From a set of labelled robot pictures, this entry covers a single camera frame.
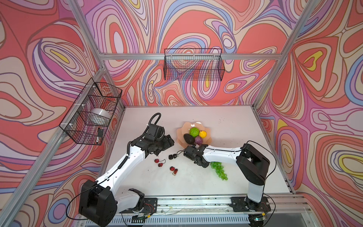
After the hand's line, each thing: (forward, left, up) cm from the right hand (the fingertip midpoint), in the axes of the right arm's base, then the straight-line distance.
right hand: (211, 158), depth 89 cm
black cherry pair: (+2, +25, -1) cm, 26 cm away
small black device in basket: (+5, +61, +24) cm, 66 cm away
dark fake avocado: (+13, +13, +3) cm, 19 cm away
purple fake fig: (+11, +7, +4) cm, 14 cm away
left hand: (+4, +24, +13) cm, 28 cm away
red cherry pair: (-3, +33, 0) cm, 33 cm away
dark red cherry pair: (-6, +25, 0) cm, 25 cm away
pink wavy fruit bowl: (+22, +15, +2) cm, 27 cm away
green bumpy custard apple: (+17, +10, +5) cm, 21 cm away
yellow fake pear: (+16, +4, +4) cm, 17 cm away
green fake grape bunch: (-8, -3, +1) cm, 9 cm away
